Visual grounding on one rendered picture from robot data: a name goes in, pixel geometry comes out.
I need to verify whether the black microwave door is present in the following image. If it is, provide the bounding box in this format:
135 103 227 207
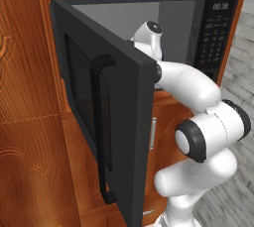
49 0 160 227

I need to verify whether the black microwave oven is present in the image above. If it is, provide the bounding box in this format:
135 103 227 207
49 0 240 90

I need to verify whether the wooden drawer front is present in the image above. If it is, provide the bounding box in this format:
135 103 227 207
145 102 194 196

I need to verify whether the wooden tall cabinet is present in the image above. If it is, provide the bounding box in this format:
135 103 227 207
0 0 251 227

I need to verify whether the wooden cabinet door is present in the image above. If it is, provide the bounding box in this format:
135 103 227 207
0 113 82 227

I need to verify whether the black microwave door handle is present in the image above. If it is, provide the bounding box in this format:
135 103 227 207
89 54 119 205

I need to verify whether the silver drawer handle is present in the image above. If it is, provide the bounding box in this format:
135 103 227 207
149 117 157 151

